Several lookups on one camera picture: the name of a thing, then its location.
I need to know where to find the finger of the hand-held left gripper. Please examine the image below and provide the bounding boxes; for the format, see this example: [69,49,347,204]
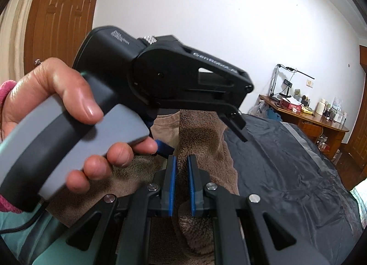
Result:
[154,138,176,157]
[213,101,249,143]

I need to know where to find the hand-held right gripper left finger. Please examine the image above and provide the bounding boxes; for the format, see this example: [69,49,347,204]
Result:
[33,155,177,265]

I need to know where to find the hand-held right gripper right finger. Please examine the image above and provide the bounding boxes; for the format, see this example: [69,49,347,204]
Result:
[188,155,330,265]

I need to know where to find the brown fleece sweater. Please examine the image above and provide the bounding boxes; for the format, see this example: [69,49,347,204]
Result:
[47,109,240,265]

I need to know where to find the person's left hand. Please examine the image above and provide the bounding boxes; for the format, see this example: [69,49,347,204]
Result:
[0,57,159,194]

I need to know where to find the plastic bag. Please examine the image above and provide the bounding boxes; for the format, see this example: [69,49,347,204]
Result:
[247,101,282,122]

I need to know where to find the black desk lamp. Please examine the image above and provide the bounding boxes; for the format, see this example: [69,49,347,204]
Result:
[269,63,316,101]

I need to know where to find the red box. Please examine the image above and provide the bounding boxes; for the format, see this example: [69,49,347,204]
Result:
[280,96,303,111]

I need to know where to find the wooden door with round knob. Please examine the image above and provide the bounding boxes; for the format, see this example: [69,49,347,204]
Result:
[24,0,103,75]

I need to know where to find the dark bed cover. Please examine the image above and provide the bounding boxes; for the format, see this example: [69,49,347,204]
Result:
[223,114,365,255]

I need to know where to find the wooden desk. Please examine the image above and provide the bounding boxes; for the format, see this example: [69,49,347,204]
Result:
[257,94,351,160]

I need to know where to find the clear containers on desk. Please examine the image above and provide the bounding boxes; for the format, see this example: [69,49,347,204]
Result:
[326,97,349,124]

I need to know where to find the cream curtain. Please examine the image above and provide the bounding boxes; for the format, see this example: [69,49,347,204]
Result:
[0,0,41,83]

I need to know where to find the light blue pillow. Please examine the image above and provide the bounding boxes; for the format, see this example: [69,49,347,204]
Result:
[350,178,367,223]

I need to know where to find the person's teal clothing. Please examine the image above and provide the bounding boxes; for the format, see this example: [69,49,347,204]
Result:
[0,210,75,265]

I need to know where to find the black cable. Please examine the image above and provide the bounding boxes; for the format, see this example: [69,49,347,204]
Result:
[0,200,48,234]

